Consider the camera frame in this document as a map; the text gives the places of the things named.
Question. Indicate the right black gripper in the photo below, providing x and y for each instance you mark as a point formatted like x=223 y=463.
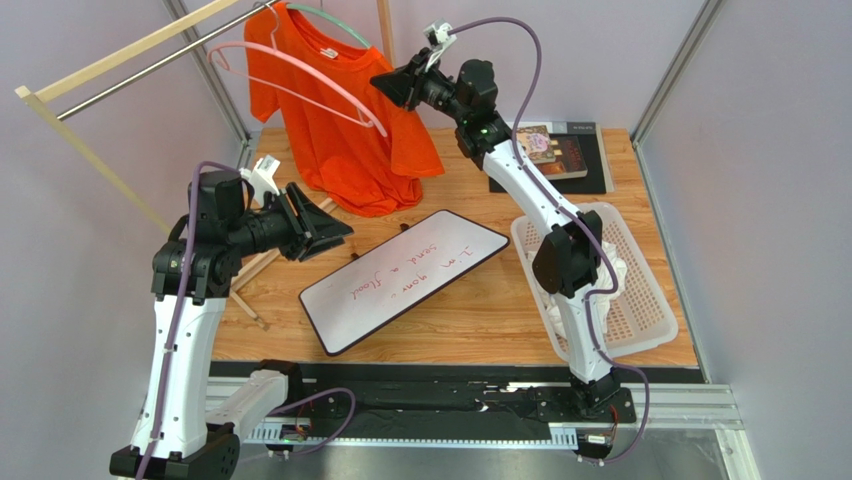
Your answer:
x=413 y=83

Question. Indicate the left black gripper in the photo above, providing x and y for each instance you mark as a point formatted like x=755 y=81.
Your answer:
x=311 y=230

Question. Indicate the orange t shirt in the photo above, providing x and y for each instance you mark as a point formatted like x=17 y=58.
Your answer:
x=366 y=172

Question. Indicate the green clothes hanger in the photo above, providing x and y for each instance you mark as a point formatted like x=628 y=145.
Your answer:
x=351 y=32

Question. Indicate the white printed t shirt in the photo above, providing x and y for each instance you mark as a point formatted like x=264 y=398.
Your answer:
x=603 y=302

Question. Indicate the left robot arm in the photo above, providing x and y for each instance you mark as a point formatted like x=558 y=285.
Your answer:
x=176 y=436

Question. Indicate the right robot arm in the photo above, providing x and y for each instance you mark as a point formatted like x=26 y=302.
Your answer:
x=570 y=264

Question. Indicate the whiteboard with red writing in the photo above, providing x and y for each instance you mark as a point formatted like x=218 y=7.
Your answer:
x=360 y=298

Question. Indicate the pink cover book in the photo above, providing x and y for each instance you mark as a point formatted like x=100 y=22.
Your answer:
x=536 y=142

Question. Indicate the dark red cover book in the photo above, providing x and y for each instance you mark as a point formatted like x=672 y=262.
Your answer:
x=567 y=160

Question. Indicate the large black book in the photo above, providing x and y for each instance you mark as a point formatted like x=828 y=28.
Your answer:
x=598 y=180

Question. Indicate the white plastic basket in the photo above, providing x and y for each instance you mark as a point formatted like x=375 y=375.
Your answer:
x=639 y=319

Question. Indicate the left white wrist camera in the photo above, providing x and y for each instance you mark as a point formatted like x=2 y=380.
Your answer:
x=261 y=179

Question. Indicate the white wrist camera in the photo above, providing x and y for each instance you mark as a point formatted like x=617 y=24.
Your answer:
x=261 y=179
x=440 y=39

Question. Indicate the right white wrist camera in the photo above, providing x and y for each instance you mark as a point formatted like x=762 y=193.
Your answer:
x=440 y=39

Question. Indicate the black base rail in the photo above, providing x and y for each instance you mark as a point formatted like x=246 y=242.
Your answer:
x=458 y=407

